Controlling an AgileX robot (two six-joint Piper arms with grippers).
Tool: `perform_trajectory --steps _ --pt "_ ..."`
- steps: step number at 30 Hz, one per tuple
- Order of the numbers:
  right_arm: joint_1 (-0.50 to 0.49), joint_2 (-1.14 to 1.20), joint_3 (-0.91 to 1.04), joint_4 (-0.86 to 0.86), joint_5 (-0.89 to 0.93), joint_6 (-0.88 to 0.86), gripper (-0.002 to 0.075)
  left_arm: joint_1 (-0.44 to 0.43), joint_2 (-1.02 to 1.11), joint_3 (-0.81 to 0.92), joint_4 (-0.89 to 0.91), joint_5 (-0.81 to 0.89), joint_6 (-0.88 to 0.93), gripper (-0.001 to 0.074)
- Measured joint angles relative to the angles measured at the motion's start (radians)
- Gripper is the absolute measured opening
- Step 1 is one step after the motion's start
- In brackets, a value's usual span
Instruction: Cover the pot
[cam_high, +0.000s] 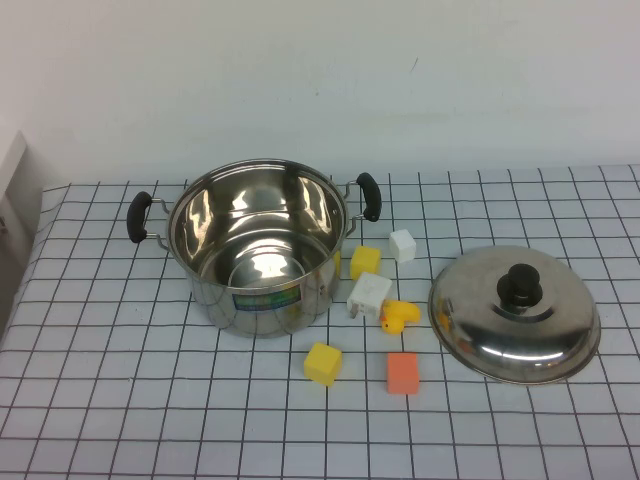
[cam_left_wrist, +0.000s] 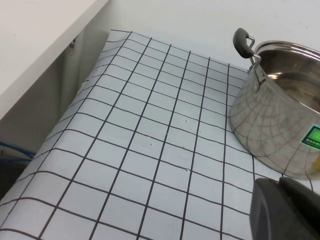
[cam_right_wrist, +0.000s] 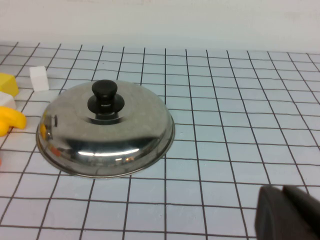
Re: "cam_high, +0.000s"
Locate steel lid with black knob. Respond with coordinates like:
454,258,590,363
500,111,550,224
427,244,602,386

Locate stainless steel cooking pot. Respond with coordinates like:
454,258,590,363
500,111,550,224
126,158,383,340

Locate yellow foam cube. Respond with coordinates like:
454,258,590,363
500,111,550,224
349,244,383,281
303,341,344,388

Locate white power adapter plug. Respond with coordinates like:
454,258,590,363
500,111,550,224
346,271,394,321

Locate white foam cube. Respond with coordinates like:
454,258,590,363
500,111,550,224
388,228,418,264

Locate yellow rubber duck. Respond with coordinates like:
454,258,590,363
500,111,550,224
379,298,423,335

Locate orange foam block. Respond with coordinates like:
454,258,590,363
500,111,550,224
385,352,421,396

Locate white black-grid tablecloth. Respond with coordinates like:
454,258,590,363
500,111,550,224
0,164,640,480

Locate white furniture panel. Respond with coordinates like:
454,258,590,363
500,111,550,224
0,130,45,346

